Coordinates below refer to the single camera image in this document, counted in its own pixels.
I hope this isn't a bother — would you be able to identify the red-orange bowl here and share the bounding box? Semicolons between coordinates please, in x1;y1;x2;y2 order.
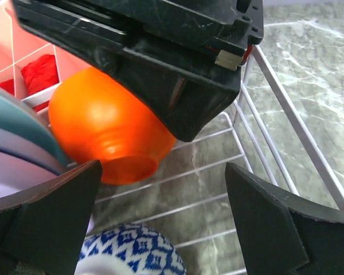
49;68;177;185

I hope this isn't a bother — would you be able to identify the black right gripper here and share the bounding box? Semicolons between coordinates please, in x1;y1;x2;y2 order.
11;1;264;142

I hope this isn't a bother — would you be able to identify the pink compartment organizer tray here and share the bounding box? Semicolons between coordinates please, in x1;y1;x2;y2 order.
0;0;92;112

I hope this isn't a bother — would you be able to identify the white wire dish rack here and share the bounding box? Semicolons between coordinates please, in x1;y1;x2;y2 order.
93;49;344;274

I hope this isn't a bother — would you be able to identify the cream and blue plate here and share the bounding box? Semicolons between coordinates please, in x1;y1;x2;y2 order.
0;88;67;166

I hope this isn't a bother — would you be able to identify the lavender plate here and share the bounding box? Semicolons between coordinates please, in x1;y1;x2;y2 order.
0;152;56;198

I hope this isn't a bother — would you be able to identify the red white patterned bowl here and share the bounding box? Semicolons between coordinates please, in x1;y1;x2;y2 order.
75;223;187;274

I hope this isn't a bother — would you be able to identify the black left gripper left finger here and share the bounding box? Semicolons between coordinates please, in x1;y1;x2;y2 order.
0;160;103;274

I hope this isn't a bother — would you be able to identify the red cloth item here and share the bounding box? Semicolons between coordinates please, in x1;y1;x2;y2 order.
0;78;15;96
21;54;60;95

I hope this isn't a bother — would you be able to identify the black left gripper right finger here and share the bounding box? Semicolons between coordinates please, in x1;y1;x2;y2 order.
225;163;344;274

